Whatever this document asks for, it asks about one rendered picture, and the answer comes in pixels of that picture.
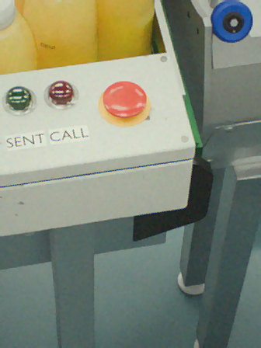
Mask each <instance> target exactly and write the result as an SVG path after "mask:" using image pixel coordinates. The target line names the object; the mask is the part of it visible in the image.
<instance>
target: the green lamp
mask: <svg viewBox="0 0 261 348"><path fill-rule="evenodd" d="M5 102H6V104H7V106H8V107H9V108H12V109H14V110H16V111H21V110H25V109H26V108H28V107H29V106H30V105H31V103H32V94H31V92H30V90H28V88H26V87H23V86H15V87H12V88H10V89H9V90H8V91H7V93H6V95H5Z"/></svg>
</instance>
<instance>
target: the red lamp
mask: <svg viewBox="0 0 261 348"><path fill-rule="evenodd" d="M47 96H49V99H50V101H51V102H53V103H55V104H59V105H63V104H67V103H69V102H71V101H72V100H73V98H74V89H73V87H72V85H71V84H70V83H69V82H68V81H66V80H57V81H54V83H52V84H51V85H50V88H48V90H47Z"/></svg>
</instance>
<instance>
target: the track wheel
mask: <svg viewBox="0 0 261 348"><path fill-rule="evenodd" d="M211 24H212V31H213V33H214V35H215V36H216V37H217V38H218V39H219V40H221V41H224V42H227V43H236V42H239V41H241V40H243V39H244V38H246V37H247V35H248V33H250V31H251V29H252V25H253V15H252V12H250V10H249V8H248V7H247V6H246V4H245V3H243V2H241V1H239V0H225V1H222V2H220V3H219V4H217V5H216V6H215V7H214V10H213V12H212V13H211Z"/></svg>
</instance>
